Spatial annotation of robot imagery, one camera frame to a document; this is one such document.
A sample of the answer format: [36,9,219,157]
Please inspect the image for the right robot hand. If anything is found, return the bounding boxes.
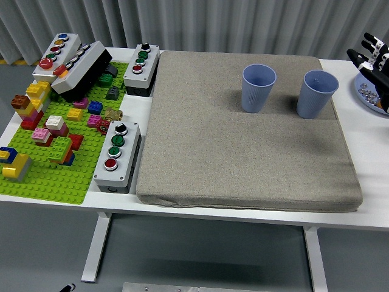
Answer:
[346,32,389,115]

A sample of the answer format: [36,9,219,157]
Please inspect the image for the blue ribbed plastic cup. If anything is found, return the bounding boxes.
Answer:
[241,63,277,114]
[296,69,340,120]

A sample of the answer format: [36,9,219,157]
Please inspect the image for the blue plate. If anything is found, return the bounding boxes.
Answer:
[354,72,389,116]

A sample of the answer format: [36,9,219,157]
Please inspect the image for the white table leg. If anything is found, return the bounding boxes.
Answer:
[80,212,112,283]
[303,226,328,292]

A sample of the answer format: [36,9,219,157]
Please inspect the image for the green studded baseplate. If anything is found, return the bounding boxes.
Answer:
[0,61,130,206]

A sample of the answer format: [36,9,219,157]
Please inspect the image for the large yellow toy brick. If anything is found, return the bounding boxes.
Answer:
[2,153,30,179]

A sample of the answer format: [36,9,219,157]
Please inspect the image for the large green toy brick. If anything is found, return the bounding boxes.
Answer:
[48,136,74,161]

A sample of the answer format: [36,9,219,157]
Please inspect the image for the red toy brick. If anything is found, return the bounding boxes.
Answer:
[35,135,55,148]
[20,115,44,131]
[68,134,84,151]

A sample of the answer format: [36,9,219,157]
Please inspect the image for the four-button grey control box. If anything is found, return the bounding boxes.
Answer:
[123,43,161,97]
[93,120,142,195]

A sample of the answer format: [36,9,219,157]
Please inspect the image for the pink toy brick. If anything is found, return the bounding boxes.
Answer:
[31,127,52,142]

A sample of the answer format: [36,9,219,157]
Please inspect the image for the white toy brick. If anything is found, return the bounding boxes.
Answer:
[45,115,66,130]

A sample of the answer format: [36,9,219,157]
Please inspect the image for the grey-brown fabric mat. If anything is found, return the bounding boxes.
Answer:
[136,50,364,213]

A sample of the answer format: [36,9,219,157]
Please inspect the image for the small blue toy brick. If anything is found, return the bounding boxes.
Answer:
[88,100,104,116]

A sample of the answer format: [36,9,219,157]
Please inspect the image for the brown toy brick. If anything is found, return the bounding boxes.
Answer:
[11,94,32,110]

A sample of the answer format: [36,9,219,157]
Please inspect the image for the small green toy brick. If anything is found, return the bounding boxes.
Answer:
[98,73,114,88]

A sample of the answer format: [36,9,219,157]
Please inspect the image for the tilted grey-black control box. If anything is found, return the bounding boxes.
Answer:
[50,40,114,103]

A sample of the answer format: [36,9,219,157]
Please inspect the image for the five-button grey control box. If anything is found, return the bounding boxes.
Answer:
[32,32,82,85]

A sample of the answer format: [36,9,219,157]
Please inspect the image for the grey pleated curtain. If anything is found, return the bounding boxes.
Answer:
[0,0,389,66]

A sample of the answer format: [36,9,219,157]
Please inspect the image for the brass valve red handle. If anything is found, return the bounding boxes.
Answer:
[96,107,124,134]

